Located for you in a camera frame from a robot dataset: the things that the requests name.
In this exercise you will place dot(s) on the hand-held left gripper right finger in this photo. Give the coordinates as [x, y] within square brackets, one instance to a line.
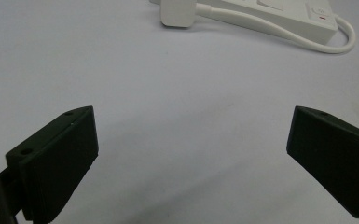
[332, 155]

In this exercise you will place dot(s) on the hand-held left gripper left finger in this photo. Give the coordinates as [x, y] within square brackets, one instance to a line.
[56, 161]

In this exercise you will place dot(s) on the white power plug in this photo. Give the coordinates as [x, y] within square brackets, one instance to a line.
[177, 12]

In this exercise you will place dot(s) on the white power strip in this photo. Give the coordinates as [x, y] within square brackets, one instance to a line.
[279, 12]

